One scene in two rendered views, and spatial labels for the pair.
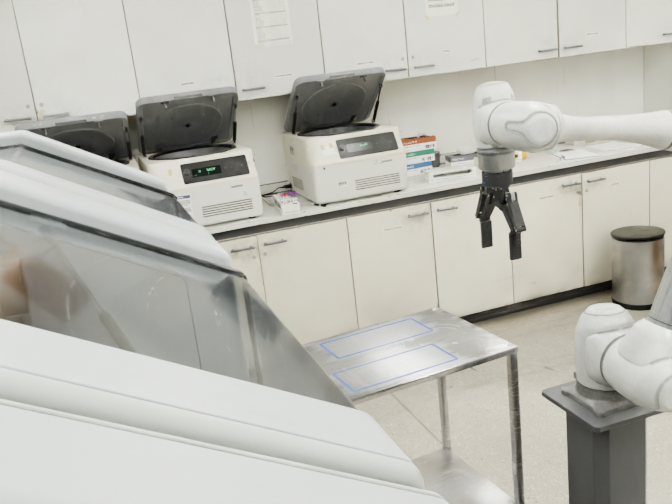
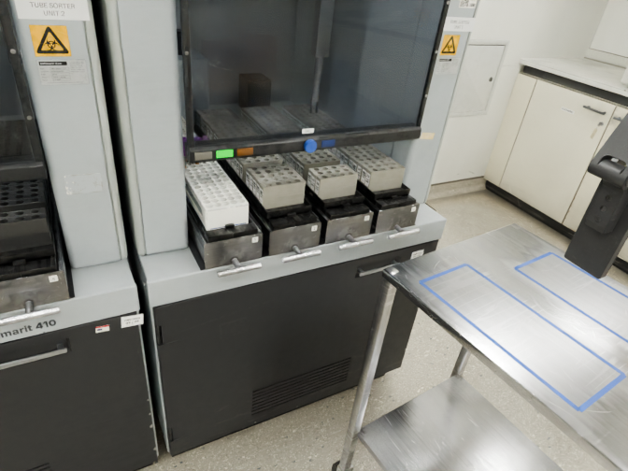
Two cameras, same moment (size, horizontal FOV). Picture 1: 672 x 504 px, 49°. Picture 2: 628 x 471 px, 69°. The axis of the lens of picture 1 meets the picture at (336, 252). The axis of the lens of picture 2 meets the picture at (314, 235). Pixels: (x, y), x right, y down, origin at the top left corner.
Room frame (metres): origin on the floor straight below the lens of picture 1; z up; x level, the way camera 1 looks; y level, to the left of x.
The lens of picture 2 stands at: (1.48, -0.66, 1.37)
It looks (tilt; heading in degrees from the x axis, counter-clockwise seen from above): 33 degrees down; 76
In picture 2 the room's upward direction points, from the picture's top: 7 degrees clockwise
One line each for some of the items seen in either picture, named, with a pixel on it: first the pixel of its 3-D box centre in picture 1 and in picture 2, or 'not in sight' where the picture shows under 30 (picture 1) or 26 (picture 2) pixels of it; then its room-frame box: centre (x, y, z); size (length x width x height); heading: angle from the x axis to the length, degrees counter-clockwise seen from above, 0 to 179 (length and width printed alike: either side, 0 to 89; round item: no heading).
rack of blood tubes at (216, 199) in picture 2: not in sight; (208, 189); (1.46, 0.36, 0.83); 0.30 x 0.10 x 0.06; 107
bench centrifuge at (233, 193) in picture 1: (194, 155); not in sight; (4.08, 0.71, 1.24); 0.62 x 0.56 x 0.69; 18
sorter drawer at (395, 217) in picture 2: not in sight; (337, 166); (1.85, 0.63, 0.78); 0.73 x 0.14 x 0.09; 108
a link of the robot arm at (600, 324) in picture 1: (606, 343); not in sight; (1.89, -0.71, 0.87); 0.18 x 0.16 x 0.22; 11
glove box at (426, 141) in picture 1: (415, 141); not in sight; (4.64, -0.57, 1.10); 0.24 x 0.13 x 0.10; 106
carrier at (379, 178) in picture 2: not in sight; (384, 178); (1.92, 0.40, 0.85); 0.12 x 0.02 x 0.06; 17
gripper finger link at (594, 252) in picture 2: (515, 245); (604, 227); (1.74, -0.44, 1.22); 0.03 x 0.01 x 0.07; 108
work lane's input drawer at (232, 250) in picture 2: not in sight; (194, 185); (1.42, 0.49, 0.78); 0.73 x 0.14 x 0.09; 108
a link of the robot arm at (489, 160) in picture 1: (496, 158); not in sight; (1.81, -0.42, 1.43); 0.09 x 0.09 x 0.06
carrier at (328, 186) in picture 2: not in sight; (335, 185); (1.78, 0.36, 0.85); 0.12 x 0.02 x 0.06; 17
